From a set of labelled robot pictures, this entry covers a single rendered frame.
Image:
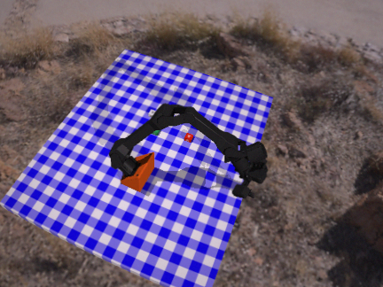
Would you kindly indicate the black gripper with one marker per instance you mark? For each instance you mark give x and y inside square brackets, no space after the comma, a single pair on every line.
[241,190]

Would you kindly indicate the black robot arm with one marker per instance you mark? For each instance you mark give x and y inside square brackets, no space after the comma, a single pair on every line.
[226,142]

